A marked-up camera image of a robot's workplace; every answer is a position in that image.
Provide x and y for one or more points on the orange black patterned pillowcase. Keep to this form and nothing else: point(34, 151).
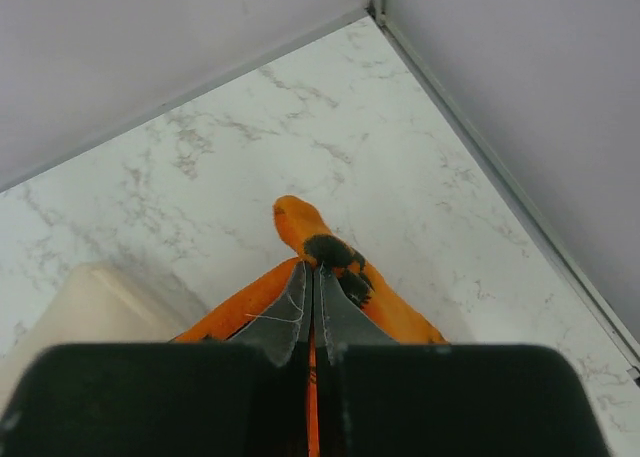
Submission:
point(300, 226)

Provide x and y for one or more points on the cream white pillow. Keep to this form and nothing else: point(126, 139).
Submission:
point(97, 303)

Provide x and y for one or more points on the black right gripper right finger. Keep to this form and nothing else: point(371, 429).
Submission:
point(450, 402)

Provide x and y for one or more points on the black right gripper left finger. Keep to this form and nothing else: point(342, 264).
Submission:
point(242, 397)

